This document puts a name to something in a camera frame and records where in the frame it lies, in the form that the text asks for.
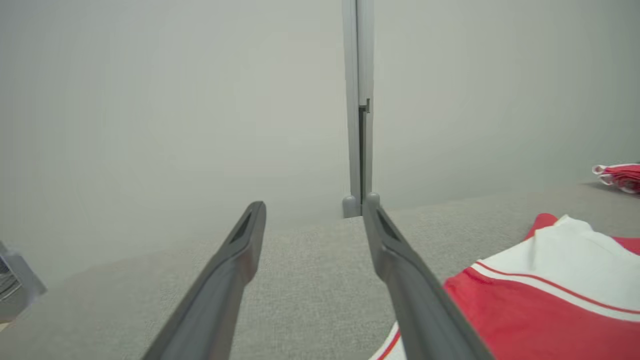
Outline grey partition post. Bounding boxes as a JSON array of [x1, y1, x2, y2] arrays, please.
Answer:
[[341, 0, 381, 219]]

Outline red shorts with white stripe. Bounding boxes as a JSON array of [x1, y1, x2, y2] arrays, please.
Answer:
[[591, 162, 640, 195]]

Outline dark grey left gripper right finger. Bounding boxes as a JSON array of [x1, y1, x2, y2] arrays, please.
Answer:
[[363, 194, 494, 360]]

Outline grey slatted box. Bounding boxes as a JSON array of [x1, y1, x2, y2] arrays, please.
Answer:
[[0, 240, 49, 323]]

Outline red number 23 jersey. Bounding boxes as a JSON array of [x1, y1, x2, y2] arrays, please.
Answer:
[[367, 212, 640, 360]]

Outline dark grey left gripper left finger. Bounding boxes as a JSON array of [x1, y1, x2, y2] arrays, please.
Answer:
[[141, 201, 268, 360]]

